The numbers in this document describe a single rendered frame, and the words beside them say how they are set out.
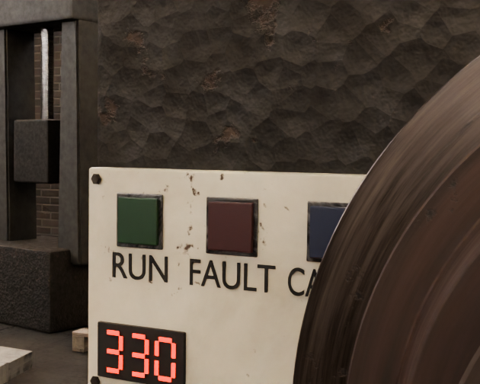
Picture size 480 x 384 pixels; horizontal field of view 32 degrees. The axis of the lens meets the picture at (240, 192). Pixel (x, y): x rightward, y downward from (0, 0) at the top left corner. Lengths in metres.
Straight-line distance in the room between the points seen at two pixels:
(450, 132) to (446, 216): 0.04
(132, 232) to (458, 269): 0.32
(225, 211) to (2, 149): 5.73
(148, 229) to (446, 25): 0.26
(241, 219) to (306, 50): 0.13
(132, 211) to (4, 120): 5.66
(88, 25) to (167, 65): 5.17
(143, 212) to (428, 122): 0.29
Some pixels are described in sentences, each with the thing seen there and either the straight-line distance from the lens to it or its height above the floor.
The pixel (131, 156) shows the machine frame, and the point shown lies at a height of 1.25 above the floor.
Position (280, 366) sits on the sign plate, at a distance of 0.61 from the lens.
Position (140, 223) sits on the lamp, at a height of 1.20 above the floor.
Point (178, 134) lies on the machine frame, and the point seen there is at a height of 1.27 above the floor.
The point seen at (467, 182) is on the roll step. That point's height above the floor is 1.24.
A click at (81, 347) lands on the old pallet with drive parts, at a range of 5.24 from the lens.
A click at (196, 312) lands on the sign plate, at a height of 1.13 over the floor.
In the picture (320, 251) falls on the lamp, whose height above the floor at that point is 1.19.
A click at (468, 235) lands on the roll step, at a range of 0.39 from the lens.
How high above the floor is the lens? 1.26
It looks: 3 degrees down
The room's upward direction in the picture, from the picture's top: 1 degrees clockwise
